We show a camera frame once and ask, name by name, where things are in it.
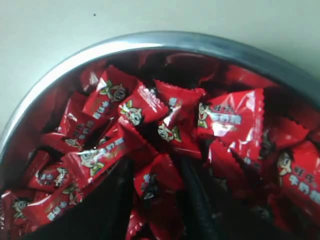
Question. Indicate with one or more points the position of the steel bowl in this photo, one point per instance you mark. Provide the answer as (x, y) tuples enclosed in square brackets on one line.
[(19, 138)]

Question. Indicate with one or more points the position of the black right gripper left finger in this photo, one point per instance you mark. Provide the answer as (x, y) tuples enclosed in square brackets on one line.
[(103, 215)]

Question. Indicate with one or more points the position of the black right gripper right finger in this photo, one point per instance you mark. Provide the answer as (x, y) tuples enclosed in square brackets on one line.
[(197, 211)]

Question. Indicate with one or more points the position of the pile of red wrapped candies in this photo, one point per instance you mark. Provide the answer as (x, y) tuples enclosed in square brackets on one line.
[(255, 144)]

